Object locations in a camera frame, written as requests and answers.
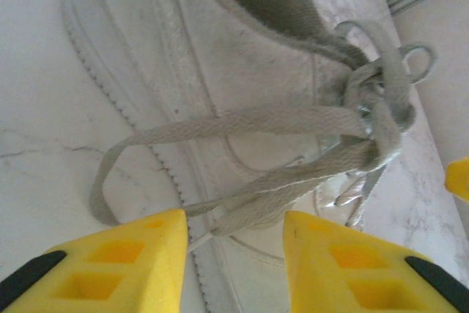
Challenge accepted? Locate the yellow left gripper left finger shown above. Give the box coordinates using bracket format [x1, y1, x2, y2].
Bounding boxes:
[0, 208, 188, 313]

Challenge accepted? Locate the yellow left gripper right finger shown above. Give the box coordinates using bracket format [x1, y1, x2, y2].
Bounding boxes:
[284, 210, 469, 313]

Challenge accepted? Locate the white shoelace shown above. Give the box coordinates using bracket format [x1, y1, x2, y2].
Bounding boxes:
[89, 19, 439, 254]

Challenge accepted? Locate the clear plastic bottle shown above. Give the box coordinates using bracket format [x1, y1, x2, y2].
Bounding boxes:
[60, 0, 440, 313]

